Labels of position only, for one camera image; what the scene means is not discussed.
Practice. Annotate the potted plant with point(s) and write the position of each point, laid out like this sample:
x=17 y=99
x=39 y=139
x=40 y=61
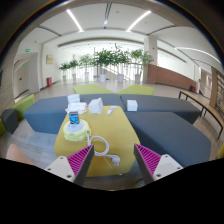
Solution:
x=73 y=64
x=120 y=60
x=140 y=59
x=64 y=67
x=103 y=59
x=86 y=61

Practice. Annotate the white remote control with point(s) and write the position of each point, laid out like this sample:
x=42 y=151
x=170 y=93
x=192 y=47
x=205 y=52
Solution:
x=111 y=110

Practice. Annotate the white cube box right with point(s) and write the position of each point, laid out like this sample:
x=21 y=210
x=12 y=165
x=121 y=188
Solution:
x=132 y=105

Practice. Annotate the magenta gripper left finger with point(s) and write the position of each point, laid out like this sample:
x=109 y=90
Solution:
x=74 y=167

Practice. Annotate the white tissue box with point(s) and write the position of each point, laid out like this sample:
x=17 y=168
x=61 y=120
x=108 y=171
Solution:
x=96 y=106

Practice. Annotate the wooden shelf far right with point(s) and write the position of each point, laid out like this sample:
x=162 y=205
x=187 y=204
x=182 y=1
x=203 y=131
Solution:
x=217 y=92

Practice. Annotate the grey sofa right back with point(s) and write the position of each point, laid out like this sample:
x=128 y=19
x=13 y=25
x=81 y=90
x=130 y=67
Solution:
x=149 y=103

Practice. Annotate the green ottoman back right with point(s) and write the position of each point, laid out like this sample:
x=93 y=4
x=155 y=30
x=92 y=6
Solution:
x=137 y=90

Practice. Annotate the green ottoman back left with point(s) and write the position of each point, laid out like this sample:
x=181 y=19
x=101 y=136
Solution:
x=91 y=89

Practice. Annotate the potted plant far left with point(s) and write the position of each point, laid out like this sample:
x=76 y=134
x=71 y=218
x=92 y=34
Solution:
x=64 y=67

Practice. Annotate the wooden bench right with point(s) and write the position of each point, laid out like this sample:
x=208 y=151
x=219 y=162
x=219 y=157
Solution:
x=205 y=108

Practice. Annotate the grey sofa left back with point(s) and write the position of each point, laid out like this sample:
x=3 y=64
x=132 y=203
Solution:
x=46 y=115

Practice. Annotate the yellow wall poster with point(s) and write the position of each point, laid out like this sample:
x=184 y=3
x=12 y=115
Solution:
x=49 y=59

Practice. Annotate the dark grey stool left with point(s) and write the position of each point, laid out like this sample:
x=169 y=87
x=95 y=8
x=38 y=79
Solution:
x=10 y=121

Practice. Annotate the green bench far left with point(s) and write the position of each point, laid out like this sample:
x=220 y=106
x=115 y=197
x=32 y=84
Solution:
x=21 y=106

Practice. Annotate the green ottoman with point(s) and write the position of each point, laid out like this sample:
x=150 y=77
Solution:
x=137 y=90
x=91 y=89

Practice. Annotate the yellow ottoman table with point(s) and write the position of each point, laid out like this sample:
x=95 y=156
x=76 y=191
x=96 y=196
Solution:
x=121 y=137

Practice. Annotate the white box on left sofa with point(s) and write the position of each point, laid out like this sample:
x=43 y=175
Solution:
x=75 y=98

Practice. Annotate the large grey sofa right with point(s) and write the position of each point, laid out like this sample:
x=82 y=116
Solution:
x=168 y=133

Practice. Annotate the red bin by wall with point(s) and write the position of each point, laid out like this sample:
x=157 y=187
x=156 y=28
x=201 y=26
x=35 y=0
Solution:
x=49 y=82

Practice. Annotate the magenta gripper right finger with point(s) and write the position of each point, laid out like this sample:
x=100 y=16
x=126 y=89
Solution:
x=154 y=166

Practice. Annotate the potted plant centre right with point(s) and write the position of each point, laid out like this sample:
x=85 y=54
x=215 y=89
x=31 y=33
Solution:
x=120 y=60

